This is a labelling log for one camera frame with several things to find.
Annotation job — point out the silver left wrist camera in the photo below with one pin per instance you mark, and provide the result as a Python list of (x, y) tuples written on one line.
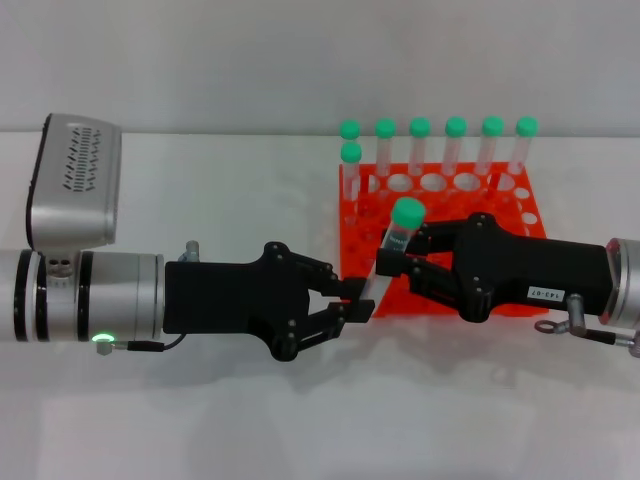
[(75, 210)]

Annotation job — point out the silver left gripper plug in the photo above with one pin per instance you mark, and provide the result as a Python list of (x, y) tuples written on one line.
[(190, 250)]

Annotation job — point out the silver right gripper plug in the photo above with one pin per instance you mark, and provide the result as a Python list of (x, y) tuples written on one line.
[(576, 312)]

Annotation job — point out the green capped test tube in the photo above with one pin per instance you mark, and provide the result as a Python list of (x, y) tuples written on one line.
[(526, 126), (455, 126), (492, 126), (351, 153), (350, 129), (419, 127), (408, 213), (385, 128)]

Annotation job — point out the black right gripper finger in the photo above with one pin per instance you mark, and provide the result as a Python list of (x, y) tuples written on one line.
[(442, 237), (395, 264)]

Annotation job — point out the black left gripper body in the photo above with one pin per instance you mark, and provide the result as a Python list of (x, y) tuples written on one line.
[(225, 297)]

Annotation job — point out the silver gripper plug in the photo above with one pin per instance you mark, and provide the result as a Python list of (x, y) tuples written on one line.
[(190, 250), (576, 312)]

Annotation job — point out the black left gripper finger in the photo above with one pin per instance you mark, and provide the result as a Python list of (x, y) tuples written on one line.
[(330, 280), (357, 311)]

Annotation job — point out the orange test tube rack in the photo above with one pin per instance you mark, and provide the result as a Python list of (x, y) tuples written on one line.
[(365, 220)]

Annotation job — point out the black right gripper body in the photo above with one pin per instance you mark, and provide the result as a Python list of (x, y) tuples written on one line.
[(525, 275)]

